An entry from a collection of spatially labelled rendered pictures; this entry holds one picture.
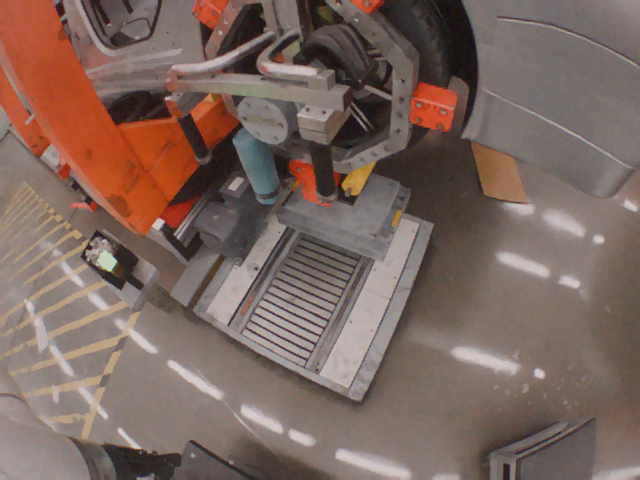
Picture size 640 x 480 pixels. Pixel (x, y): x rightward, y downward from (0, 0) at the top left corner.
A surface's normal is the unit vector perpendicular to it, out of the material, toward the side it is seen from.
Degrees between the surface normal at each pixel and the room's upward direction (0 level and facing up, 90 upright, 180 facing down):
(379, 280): 0
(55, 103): 90
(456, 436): 0
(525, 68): 90
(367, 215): 0
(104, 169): 90
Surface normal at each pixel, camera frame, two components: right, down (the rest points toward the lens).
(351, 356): -0.11, -0.50
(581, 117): -0.45, 0.79
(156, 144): 0.89, 0.34
